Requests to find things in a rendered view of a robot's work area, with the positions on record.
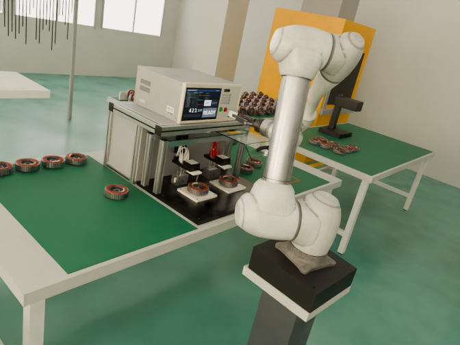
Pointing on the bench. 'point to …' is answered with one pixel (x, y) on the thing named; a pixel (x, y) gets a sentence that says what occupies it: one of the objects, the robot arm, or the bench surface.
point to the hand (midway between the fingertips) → (233, 114)
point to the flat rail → (197, 140)
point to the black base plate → (218, 205)
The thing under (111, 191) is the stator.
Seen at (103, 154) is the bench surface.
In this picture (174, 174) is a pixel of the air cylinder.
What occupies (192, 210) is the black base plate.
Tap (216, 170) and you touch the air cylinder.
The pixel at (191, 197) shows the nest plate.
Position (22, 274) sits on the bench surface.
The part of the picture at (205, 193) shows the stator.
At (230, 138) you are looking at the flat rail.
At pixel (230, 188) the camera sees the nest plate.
